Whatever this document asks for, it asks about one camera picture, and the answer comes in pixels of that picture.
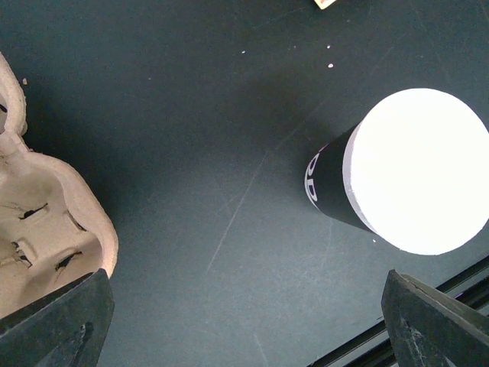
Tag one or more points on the small brown paper bag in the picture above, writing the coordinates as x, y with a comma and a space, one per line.
323, 4

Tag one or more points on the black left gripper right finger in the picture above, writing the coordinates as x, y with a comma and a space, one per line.
429, 328

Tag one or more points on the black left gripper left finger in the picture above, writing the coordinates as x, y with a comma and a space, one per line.
67, 327

